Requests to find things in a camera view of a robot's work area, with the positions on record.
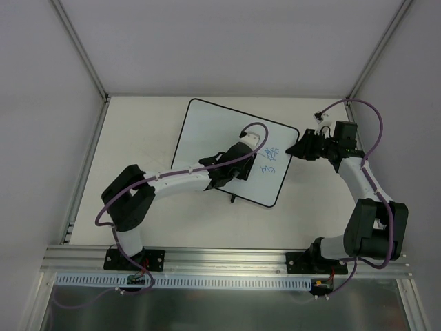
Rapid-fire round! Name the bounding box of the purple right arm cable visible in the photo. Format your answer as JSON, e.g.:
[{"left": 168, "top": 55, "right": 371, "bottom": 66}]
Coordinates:
[{"left": 320, "top": 99, "right": 397, "bottom": 269}]

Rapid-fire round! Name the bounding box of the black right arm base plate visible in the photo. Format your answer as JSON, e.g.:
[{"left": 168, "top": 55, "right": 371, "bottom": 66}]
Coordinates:
[{"left": 285, "top": 251, "right": 348, "bottom": 275}]

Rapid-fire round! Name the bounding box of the left aluminium frame post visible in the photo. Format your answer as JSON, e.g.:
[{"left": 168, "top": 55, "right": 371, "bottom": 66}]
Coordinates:
[{"left": 51, "top": 0, "right": 110, "bottom": 101}]

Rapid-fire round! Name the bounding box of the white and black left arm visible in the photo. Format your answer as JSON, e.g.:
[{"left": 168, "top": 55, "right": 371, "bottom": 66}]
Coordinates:
[{"left": 101, "top": 141, "right": 256, "bottom": 270}]

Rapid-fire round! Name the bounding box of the aluminium mounting rail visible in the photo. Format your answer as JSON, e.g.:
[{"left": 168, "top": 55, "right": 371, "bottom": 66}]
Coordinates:
[{"left": 40, "top": 245, "right": 413, "bottom": 279}]

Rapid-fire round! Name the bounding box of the white whiteboard with black frame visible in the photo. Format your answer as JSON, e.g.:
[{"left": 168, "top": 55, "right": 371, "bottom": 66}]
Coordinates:
[{"left": 171, "top": 99, "right": 300, "bottom": 208}]

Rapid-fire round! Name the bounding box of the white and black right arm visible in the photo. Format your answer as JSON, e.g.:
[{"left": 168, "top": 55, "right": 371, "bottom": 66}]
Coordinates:
[{"left": 286, "top": 121, "right": 409, "bottom": 273}]

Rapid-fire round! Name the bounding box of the right aluminium frame post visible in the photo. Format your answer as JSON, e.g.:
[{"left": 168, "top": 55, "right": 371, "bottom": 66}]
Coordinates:
[{"left": 345, "top": 0, "right": 418, "bottom": 104}]

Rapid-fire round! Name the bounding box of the aluminium frame post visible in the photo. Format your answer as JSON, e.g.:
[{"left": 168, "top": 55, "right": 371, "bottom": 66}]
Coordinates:
[
  {"left": 51, "top": 0, "right": 110, "bottom": 101},
  {"left": 345, "top": 0, "right": 418, "bottom": 104}
]

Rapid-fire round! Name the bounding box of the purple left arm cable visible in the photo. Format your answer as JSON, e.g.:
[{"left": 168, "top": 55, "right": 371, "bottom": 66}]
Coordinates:
[{"left": 95, "top": 122, "right": 269, "bottom": 268}]

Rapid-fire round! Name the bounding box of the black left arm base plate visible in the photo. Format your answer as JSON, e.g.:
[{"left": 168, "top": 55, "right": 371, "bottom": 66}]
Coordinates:
[{"left": 103, "top": 248, "right": 165, "bottom": 272}]

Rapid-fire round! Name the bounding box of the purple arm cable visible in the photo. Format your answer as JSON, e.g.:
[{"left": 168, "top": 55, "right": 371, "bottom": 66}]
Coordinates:
[
  {"left": 95, "top": 122, "right": 269, "bottom": 268},
  {"left": 320, "top": 99, "right": 397, "bottom": 269}
]

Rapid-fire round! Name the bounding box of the white slotted cable duct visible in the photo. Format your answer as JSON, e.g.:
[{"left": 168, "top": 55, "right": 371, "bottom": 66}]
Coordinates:
[{"left": 54, "top": 273, "right": 312, "bottom": 292}]

